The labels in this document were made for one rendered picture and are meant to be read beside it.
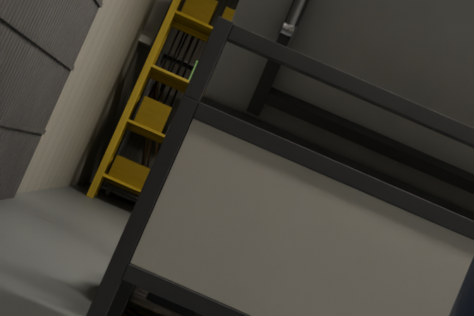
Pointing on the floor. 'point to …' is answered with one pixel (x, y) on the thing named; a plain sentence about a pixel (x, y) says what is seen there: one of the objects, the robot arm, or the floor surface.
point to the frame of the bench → (199, 112)
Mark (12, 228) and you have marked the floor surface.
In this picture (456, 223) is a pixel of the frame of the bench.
